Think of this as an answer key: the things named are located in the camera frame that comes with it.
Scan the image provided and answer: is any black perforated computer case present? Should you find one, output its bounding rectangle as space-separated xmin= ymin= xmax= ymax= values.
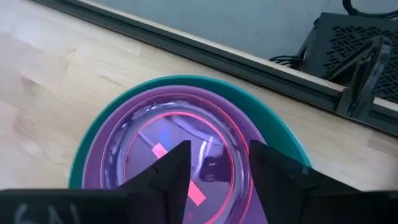
xmin=300 ymin=11 xmax=398 ymax=105

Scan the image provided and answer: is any black cable bundle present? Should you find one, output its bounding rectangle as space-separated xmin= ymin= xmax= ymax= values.
xmin=269 ymin=54 xmax=305 ymax=70

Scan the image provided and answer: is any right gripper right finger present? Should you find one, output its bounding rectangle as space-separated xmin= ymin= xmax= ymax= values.
xmin=249 ymin=139 xmax=398 ymax=224

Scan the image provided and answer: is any purple plastic plate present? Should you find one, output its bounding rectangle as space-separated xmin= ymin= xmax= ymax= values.
xmin=81 ymin=85 xmax=271 ymax=224

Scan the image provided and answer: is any pink translucent small plate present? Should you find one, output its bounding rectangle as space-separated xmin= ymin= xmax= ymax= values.
xmin=99 ymin=92 xmax=254 ymax=224

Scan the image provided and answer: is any teal large plastic plate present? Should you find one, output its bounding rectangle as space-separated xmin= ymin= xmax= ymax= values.
xmin=68 ymin=74 xmax=312 ymax=190

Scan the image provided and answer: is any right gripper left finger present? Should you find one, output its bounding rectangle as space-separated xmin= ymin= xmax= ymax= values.
xmin=0 ymin=139 xmax=192 ymax=224

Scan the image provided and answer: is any cyan translucent small plate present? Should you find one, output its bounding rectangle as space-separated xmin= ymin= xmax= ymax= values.
xmin=102 ymin=95 xmax=252 ymax=224

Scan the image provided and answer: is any black coiled cable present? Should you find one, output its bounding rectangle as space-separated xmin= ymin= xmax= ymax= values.
xmin=341 ymin=0 xmax=398 ymax=19

